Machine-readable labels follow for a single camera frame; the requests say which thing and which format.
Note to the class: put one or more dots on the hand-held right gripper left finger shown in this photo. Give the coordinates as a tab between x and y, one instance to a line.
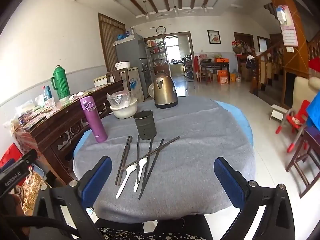
96	182

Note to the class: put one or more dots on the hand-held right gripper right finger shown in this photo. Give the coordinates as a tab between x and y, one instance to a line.
228	182

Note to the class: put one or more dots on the white plastic spoon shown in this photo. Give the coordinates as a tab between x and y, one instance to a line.
140	172

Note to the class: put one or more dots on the bunch of dark chopsticks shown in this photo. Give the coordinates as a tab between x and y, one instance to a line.
150	155

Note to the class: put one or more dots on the dark perforated utensil holder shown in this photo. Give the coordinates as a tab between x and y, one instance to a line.
145	127

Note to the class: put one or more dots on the red plastic crate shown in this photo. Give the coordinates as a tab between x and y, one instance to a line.
10	155

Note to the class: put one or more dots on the grey tablecloth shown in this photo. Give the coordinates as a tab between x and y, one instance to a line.
187	167

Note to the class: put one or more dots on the pile of packets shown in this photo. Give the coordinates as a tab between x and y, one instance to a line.
30	117

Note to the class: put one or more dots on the purple thermos bottle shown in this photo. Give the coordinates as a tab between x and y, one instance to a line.
93	120

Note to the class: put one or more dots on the carved wooden sideboard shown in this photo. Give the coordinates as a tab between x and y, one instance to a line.
62	125

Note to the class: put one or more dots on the white bowl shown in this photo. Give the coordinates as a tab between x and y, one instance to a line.
123	112

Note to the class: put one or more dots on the person's floral dark clothing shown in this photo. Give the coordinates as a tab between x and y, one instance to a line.
155	233

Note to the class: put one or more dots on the red-capped plastic bottle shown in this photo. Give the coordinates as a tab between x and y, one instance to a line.
46	96

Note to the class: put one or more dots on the white step stool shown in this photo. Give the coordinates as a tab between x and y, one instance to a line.
277	111

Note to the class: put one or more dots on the glass bowl in plastic bag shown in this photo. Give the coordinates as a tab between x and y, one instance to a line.
120	98

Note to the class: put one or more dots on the dark wooden stool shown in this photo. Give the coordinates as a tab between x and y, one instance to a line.
310	142

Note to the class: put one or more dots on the red plastic chair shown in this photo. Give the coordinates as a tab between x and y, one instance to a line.
296	120

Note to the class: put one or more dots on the green thermos jug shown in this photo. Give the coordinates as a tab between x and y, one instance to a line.
61	85

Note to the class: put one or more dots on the white box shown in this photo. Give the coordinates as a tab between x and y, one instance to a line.
101	81

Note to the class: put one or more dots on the tall orange box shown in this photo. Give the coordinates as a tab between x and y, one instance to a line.
223	77

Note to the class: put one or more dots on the small white fan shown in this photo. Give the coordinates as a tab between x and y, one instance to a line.
152	91

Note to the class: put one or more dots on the white cabinet with blue print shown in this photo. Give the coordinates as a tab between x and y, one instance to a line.
136	82

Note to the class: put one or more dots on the wooden chair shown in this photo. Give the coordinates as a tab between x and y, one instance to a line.
117	76

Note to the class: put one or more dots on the bronze electric kettle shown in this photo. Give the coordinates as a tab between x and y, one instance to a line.
165	92

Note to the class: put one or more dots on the blue cloth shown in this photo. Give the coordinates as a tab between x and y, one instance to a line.
315	112

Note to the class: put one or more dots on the cream chair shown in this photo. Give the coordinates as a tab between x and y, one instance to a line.
301	90

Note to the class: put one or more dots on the dark wooden dining table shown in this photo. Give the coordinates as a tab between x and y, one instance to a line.
215	65

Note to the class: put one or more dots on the flat orange box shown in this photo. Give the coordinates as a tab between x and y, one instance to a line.
222	60

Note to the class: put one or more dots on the wooden staircase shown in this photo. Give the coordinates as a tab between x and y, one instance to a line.
272	62

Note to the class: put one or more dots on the grey refrigerator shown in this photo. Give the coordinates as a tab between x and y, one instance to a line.
130	52

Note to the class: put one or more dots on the brown wooden door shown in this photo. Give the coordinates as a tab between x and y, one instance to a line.
110	42

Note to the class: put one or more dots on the shelf of bottles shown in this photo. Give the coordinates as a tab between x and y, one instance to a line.
156	55

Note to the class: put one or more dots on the framed wall picture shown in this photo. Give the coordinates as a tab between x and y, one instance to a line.
214	37

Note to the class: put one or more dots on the pink wall calendar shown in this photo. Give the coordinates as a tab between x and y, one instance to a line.
290	30

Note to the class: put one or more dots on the round wall clock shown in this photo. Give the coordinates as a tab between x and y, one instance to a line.
161	30

